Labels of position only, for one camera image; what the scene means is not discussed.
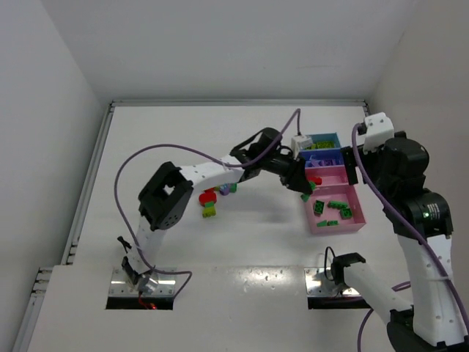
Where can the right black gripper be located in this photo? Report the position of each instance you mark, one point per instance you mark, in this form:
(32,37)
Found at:
(351,165)

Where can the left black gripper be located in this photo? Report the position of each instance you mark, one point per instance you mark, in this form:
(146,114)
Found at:
(297,176)

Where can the purple brick from stack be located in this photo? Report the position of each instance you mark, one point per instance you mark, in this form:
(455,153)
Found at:
(323,162)

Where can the red square lego brick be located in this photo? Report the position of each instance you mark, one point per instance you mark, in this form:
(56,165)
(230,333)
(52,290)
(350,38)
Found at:
(316,180)

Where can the yellow-green lego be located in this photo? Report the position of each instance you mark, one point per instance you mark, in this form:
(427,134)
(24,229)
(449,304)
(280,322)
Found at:
(325,145)

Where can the green lego plate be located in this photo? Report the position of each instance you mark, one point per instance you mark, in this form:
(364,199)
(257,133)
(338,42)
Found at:
(337,205)

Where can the yellow-green lego brick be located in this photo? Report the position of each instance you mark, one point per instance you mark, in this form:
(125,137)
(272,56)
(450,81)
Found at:
(208,212)

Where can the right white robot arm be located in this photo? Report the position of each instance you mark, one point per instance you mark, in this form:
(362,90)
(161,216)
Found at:
(393,166)

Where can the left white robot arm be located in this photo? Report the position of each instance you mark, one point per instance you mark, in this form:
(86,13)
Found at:
(164,198)

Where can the small pink container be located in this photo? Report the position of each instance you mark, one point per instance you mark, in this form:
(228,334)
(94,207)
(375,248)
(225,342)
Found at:
(331,176)

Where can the large pink container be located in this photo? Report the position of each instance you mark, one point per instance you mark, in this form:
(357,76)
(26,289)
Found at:
(341,193)

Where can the green square lego in bin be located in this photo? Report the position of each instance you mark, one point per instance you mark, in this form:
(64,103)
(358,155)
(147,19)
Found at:
(346,213)

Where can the small green lego in bin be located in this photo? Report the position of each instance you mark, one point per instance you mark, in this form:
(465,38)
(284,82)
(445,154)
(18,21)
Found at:
(327,223)

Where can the purple paw lego piece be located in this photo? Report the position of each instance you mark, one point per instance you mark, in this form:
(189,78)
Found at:
(224,189)

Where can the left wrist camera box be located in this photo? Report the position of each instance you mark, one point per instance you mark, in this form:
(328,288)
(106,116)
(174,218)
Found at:
(301,142)

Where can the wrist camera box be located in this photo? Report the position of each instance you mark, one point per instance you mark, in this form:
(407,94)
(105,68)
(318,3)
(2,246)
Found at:
(379,128)
(301,142)

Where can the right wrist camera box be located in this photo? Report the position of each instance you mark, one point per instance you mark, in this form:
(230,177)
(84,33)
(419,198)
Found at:
(379,128)

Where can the green base plate under reds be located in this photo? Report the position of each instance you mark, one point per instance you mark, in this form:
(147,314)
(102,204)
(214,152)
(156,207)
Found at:
(233,187)

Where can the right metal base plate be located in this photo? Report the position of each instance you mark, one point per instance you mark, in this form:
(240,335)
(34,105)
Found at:
(318,286)

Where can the metal base plate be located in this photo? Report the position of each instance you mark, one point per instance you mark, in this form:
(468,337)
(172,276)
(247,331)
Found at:
(318,286)
(153,286)

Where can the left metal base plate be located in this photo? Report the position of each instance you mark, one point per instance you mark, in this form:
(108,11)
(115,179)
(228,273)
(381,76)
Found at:
(153,286)

